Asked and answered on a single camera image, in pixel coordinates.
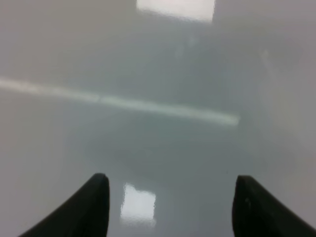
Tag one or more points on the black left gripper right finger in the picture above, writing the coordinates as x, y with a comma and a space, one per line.
257, 213

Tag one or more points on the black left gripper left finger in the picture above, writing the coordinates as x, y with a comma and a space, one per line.
84, 214

